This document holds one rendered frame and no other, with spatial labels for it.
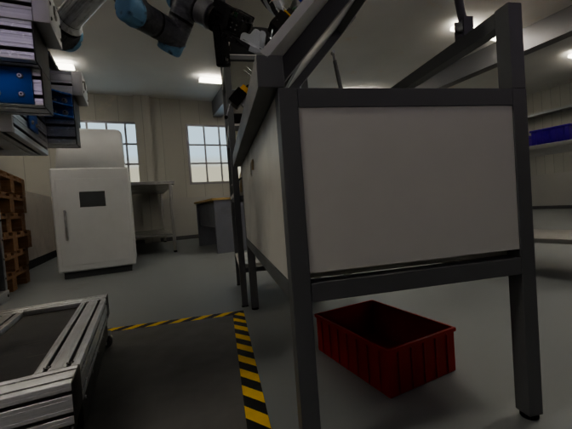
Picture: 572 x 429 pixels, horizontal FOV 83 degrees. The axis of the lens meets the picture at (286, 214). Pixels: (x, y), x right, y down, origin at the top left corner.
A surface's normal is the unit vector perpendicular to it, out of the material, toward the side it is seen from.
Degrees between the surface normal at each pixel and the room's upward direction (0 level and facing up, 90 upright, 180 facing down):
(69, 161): 71
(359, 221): 90
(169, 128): 90
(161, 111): 90
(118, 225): 90
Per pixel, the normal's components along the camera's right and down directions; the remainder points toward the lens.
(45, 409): 0.41, 0.00
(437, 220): 0.20, 0.01
